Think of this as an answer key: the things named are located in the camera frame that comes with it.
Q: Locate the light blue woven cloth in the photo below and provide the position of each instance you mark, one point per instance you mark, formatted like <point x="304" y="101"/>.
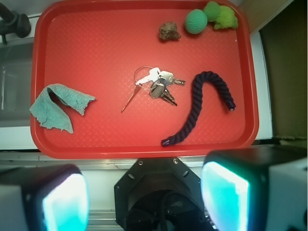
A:
<point x="51" y="115"/>

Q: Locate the dark brown cardboard panel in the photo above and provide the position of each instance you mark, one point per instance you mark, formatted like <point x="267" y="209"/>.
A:
<point x="284" y="41"/>

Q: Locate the brown rock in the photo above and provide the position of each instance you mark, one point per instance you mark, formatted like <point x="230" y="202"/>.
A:
<point x="169" y="31"/>

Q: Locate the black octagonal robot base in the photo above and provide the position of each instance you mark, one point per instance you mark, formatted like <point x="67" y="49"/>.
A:
<point x="160" y="194"/>

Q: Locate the red plastic tray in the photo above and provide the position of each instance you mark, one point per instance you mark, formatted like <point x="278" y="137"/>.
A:
<point x="96" y="46"/>

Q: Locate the black clamp knob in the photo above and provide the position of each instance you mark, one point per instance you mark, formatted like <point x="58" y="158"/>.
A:
<point x="13" y="23"/>

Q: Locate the lime green plush toy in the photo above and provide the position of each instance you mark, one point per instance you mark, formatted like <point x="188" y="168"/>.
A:
<point x="223" y="17"/>

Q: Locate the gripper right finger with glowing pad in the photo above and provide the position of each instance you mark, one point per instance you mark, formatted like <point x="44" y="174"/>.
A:
<point x="262" y="188"/>

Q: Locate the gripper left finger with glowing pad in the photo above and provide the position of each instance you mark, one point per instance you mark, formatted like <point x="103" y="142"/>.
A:
<point x="52" y="198"/>

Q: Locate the bunch of silver keys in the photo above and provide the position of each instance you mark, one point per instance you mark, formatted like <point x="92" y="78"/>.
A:
<point x="156" y="82"/>

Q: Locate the green dimpled ball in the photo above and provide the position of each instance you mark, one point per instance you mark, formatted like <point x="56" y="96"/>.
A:
<point x="195" y="21"/>

